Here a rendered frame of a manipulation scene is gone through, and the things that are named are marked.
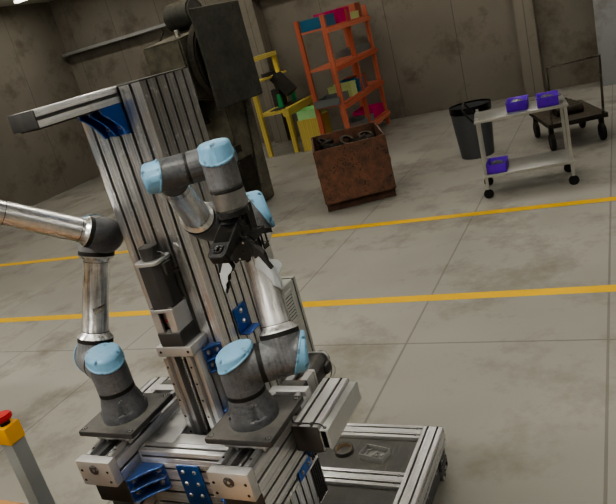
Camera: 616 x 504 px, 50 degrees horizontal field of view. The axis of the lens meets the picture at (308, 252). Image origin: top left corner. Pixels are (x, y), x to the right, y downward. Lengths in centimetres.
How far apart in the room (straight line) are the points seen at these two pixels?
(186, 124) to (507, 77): 1070
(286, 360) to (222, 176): 64
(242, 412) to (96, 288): 67
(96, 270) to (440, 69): 1084
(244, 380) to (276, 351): 12
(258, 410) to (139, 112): 90
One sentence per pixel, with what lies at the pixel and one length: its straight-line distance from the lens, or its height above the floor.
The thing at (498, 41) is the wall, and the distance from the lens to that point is 1241.
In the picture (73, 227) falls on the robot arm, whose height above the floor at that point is 167.
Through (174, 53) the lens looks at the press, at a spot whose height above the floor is 214.
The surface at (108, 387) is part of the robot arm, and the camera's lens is 219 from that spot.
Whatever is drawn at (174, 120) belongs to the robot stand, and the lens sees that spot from 199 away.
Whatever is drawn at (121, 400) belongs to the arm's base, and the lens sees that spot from 221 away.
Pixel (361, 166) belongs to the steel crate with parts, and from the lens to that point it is 748.
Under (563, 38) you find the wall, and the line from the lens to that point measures 1231.
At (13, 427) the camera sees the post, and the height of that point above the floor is 98.
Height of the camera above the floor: 205
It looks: 18 degrees down
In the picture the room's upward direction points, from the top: 15 degrees counter-clockwise
